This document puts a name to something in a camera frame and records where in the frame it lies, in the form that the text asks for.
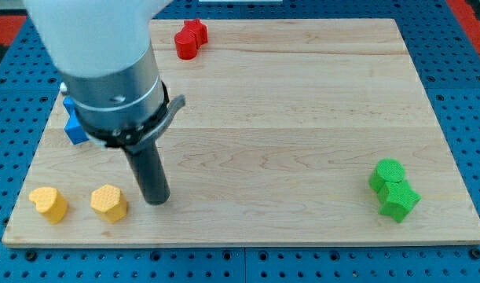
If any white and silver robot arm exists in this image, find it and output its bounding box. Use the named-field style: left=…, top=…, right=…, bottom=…
left=24, top=0, right=184, bottom=154

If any light wooden board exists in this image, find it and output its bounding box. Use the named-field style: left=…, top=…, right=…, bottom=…
left=2, top=19, right=480, bottom=248

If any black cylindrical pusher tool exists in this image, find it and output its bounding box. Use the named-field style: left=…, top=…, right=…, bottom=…
left=123, top=141, right=170, bottom=205

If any red cylinder block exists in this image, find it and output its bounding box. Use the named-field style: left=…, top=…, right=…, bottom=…
left=174, top=31, right=198, bottom=60

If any red star block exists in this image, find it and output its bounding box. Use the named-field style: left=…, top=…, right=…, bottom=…
left=183, top=18, right=208, bottom=49

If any yellow hexagon block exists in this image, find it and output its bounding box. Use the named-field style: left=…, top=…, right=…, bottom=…
left=90, top=184, right=127, bottom=223

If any green cylinder block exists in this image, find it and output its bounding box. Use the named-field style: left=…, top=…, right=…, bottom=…
left=368, top=158, right=405, bottom=193

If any blue block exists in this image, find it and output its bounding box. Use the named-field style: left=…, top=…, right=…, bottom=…
left=63, top=97, right=89, bottom=145

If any green star block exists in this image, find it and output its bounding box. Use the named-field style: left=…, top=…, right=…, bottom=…
left=378, top=180, right=422, bottom=223

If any yellow heart block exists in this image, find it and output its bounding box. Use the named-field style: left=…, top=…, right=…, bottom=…
left=28, top=187, right=68, bottom=225

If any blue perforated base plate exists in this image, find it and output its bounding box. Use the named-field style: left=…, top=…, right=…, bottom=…
left=0, top=1, right=480, bottom=282

